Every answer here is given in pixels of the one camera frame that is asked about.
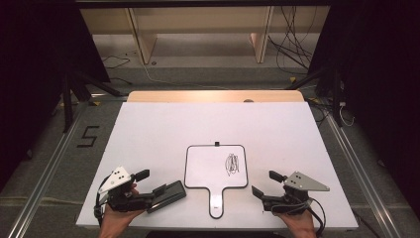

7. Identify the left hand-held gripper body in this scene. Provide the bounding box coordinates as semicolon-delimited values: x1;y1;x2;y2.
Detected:
97;166;156;213

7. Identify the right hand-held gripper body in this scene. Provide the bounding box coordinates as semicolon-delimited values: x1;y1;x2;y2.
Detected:
262;171;331;214

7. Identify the black whiteboard eraser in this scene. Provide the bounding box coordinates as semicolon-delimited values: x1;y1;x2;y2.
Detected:
147;179;188;214

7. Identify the small whiteboard with handle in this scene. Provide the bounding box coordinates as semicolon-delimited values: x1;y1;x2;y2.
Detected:
183;141;250;220

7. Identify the person's right hand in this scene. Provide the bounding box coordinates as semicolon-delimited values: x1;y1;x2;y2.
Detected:
276;184;318;238

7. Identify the white table cover sheet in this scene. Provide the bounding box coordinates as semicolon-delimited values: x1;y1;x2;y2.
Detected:
75;101;360;231

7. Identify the black tripod stand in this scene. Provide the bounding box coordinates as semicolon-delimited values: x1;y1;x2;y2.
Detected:
284;64;345;129
59;69;124;134

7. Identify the wooden table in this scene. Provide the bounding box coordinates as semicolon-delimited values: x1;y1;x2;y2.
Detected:
126;90;305;104

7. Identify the dark curtain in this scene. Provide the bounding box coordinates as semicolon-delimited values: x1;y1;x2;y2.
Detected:
0;0;112;194
307;0;420;212

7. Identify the light wooden desk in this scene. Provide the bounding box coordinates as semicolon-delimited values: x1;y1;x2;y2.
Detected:
78;5;331;65

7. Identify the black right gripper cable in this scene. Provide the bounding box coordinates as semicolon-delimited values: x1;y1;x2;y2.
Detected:
306;197;328;238

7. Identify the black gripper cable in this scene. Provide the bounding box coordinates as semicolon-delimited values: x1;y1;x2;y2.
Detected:
306;197;328;238
93;174;113;228

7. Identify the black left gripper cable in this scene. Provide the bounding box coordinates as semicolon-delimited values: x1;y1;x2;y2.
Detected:
93;174;113;228

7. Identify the metal floor rail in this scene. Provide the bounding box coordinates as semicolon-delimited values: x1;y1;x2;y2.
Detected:
324;112;402;238
5;101;87;238

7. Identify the white looped cable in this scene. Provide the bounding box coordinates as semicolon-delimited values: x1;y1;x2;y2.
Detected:
338;104;356;128

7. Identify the white floor cable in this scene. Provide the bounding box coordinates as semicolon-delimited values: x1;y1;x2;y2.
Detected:
141;61;230;91

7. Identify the thin black floor cable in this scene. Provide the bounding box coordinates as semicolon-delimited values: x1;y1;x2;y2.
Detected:
100;54;132;70

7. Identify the bundle of black cables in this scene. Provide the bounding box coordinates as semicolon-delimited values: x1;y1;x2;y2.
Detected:
266;5;315;76

